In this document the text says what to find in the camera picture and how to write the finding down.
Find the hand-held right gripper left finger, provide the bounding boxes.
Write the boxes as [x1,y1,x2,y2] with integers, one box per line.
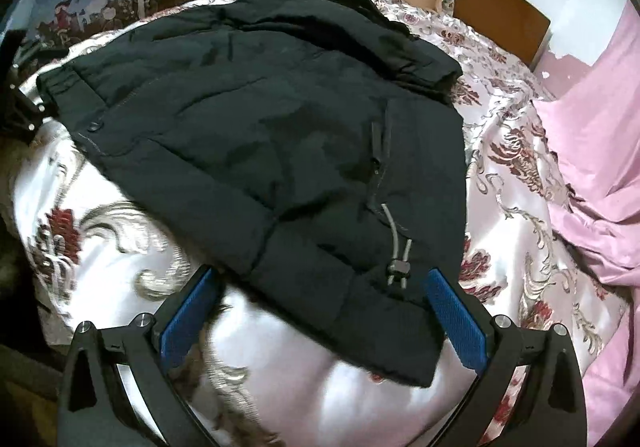
[56,265,222,447]

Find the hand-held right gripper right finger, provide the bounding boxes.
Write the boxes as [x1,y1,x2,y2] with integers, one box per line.
[422,267,588,447]

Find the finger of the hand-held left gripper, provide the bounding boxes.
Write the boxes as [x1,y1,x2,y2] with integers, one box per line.
[0,83,46,134]

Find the black padded jacket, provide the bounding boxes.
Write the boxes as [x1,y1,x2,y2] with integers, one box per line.
[36,0,469,389]

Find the person's left forearm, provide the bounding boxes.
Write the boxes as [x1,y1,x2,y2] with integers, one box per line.
[0,134,36,288]

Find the floral satin bedspread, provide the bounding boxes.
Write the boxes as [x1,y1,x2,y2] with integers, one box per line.
[10,0,632,447]

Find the pink curtain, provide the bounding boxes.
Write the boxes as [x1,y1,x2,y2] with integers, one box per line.
[534,1,640,447]

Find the wooden headboard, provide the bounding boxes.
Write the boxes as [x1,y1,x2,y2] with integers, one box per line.
[451,0,552,71]

